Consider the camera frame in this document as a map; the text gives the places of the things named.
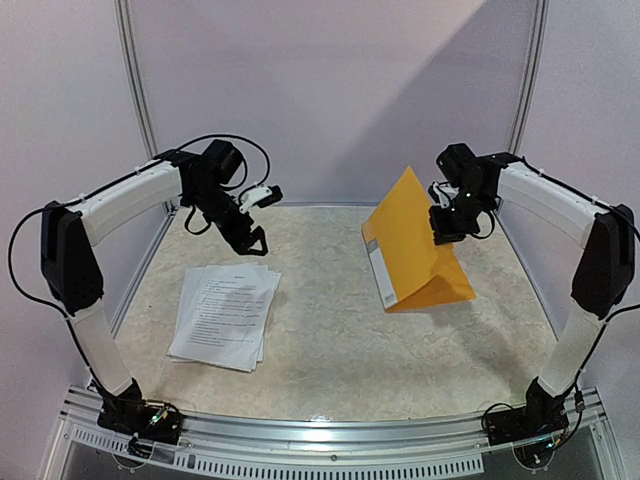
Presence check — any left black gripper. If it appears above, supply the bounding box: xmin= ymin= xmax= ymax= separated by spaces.
xmin=187 ymin=182 xmax=270 ymax=256

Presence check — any orange file folder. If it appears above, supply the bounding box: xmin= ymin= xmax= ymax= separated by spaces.
xmin=361 ymin=167 xmax=476 ymax=313

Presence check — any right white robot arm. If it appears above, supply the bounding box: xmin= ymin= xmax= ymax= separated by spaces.
xmin=429 ymin=143 xmax=637 ymax=397

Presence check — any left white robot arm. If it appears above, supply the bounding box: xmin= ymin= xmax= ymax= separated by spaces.
xmin=40 ymin=134 xmax=281 ymax=434

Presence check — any stack of printed papers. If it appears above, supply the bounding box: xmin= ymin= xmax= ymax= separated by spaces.
xmin=167 ymin=263 xmax=281 ymax=372

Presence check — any left aluminium frame post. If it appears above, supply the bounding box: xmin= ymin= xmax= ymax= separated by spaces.
xmin=113 ymin=0 xmax=176 ymax=214

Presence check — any aluminium frame post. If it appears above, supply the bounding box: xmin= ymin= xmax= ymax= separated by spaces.
xmin=113 ymin=0 xmax=176 ymax=214
xmin=507 ymin=0 xmax=549 ymax=156

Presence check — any right aluminium frame post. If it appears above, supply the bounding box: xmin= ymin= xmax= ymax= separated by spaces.
xmin=507 ymin=0 xmax=549 ymax=156

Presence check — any aluminium front rail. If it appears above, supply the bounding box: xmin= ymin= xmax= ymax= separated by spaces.
xmin=45 ymin=387 xmax=624 ymax=479

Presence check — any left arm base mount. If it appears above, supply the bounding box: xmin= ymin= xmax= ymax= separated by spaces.
xmin=97 ymin=398 xmax=185 ymax=445

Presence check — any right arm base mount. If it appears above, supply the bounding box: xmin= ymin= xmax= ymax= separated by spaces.
xmin=481 ymin=391 xmax=585 ymax=450

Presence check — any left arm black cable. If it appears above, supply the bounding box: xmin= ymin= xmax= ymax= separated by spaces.
xmin=6 ymin=207 xmax=71 ymax=321

